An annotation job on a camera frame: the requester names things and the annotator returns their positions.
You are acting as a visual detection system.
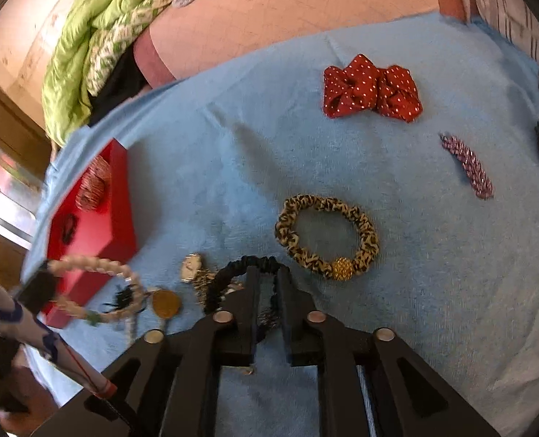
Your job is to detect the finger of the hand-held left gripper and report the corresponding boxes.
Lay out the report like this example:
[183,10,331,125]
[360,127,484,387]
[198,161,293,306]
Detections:
[15,259,61,316]

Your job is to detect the pearl earring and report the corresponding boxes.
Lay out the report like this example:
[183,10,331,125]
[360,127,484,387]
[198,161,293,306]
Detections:
[180,254,205,284]

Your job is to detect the red tray box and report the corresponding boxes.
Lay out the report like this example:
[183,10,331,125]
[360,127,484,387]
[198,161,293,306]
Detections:
[39,139,138,329]

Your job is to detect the stained glass window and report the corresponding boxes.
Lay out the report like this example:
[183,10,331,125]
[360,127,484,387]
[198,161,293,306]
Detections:
[0,143,45,237]

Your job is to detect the wooden window frame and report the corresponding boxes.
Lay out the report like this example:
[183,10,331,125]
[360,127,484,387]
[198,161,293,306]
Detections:
[0,66,55,260]

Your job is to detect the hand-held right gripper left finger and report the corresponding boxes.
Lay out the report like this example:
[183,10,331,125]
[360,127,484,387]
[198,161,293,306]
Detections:
[84,266,261,437]

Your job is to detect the red polka dot bow scrunchie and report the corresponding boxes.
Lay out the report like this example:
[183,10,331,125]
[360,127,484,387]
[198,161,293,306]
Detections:
[322,54,424,123]

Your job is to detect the leopard print scrunchie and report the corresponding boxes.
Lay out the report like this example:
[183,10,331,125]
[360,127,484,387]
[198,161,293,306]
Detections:
[275,193,380,280]

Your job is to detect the white patterned cloth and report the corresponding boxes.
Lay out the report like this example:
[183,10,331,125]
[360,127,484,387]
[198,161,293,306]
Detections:
[468,0,539,67]

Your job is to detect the black scrunchie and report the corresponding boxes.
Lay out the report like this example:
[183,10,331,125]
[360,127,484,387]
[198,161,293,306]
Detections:
[203,255,284,342]

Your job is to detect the green quilt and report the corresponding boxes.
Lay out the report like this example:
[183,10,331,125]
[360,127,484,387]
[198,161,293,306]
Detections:
[42,0,209,146]

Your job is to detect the pearl bead necklace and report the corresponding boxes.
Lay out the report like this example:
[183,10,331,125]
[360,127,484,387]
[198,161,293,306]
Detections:
[46,254,143,326]

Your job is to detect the black cloth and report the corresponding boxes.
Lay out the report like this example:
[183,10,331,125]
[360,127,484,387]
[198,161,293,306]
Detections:
[87,48,151,127]

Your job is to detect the small black hair tie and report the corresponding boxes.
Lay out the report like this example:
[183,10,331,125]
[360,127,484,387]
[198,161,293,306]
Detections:
[61,213,80,243]

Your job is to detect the person's left hand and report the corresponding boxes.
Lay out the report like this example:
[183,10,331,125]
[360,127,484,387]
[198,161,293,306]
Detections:
[0,359,62,436]

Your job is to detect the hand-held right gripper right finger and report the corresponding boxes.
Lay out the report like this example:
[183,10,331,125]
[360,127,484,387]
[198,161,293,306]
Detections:
[276,267,502,437]

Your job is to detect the pink bed sheet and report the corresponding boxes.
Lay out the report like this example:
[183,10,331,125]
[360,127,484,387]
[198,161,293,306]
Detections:
[133,0,472,92]

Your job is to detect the red checked bow scrunchie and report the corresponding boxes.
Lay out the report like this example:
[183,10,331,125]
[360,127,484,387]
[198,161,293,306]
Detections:
[75,155,112,212]

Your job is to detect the pink braided hair clip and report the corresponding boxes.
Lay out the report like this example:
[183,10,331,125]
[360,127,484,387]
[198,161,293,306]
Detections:
[439,133,495,201]

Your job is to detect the gold coin pendant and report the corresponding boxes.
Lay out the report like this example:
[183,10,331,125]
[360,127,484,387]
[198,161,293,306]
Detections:
[152,288,182,318]

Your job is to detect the blue towel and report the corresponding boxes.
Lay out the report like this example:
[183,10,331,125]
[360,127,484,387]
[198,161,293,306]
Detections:
[21,13,539,437]

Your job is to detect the gold chain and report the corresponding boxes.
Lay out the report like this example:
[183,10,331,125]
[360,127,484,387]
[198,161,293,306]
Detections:
[193,271,245,305]

